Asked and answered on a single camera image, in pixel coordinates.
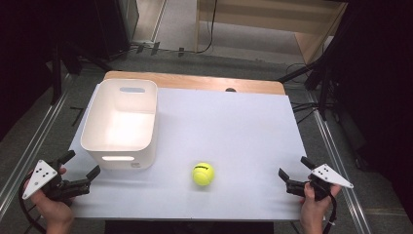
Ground black metal stand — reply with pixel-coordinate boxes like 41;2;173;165
48;38;113;106
277;6;358;122

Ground person's left hand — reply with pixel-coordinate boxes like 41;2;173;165
22;166;75;229

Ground metal floor rail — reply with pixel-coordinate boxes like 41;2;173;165
0;74;74;216
306;92;373;234

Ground yellow tennis ball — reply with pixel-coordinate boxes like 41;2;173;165
192;162;215;187

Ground dark cabinet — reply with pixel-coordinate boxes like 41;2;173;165
94;0;140;61

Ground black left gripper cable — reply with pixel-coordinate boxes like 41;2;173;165
18;181;47;234

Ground black floor cables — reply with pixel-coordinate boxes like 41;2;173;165
285;62;321;125

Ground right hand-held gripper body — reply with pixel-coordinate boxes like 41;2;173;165
285;163;355;202

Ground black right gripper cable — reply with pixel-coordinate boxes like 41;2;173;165
322;193;339;234

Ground white table board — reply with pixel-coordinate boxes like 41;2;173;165
66;85;309;222

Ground white plastic storage bin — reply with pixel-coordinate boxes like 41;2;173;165
80;78;159;171

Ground black hanging cable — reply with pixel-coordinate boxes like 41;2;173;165
194;0;218;55

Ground person's right hand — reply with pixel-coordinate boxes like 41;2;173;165
299;175;343;229

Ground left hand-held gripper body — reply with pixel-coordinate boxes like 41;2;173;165
21;159;92;207

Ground light wooden desk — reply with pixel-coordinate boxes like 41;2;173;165
194;0;349;64

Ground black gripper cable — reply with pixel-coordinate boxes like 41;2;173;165
18;181;47;234
322;193;339;234

